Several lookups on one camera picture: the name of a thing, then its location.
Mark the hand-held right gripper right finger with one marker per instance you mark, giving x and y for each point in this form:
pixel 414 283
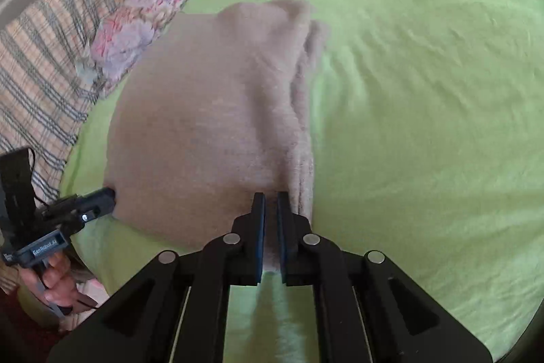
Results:
pixel 284 244

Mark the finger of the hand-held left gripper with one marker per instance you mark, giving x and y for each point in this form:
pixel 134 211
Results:
pixel 95 205

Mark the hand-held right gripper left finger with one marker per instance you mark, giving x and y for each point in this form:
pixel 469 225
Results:
pixel 258 244

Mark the green bed sheet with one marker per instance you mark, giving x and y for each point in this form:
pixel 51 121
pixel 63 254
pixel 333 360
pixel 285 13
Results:
pixel 425 133

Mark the beige knitted sweater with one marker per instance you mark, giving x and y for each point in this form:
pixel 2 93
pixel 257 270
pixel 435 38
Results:
pixel 212 133

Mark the plaid blanket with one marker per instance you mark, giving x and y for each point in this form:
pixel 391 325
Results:
pixel 46 61

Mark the person's left hand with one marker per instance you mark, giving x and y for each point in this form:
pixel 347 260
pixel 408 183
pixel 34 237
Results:
pixel 53 273

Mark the pink purple floral pillow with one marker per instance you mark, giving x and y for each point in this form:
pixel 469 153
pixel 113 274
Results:
pixel 131 35

